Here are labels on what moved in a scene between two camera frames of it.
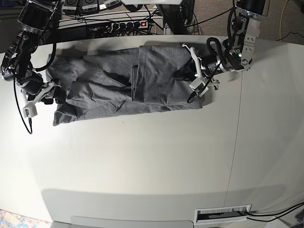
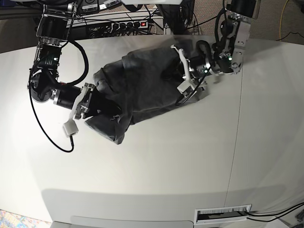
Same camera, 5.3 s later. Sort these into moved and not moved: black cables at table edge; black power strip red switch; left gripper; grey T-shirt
Moved: left gripper; grey T-shirt
Not moved: black power strip red switch; black cables at table edge
